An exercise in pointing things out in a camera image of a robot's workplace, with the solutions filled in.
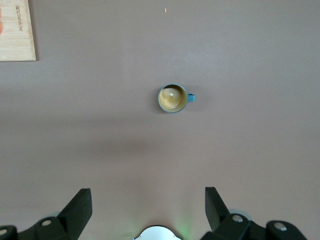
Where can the brown table cover mat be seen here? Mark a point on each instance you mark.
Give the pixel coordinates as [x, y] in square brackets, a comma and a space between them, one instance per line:
[150, 150]

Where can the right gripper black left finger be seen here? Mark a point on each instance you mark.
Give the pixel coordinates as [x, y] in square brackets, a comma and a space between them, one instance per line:
[72, 215]

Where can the teal ceramic mug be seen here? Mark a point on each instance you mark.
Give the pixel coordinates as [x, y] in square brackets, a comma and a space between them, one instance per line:
[172, 98]

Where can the wooden cutting board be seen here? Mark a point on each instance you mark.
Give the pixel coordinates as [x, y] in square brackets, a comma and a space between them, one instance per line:
[15, 47]

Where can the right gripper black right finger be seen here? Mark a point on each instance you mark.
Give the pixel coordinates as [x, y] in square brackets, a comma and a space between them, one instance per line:
[217, 215]

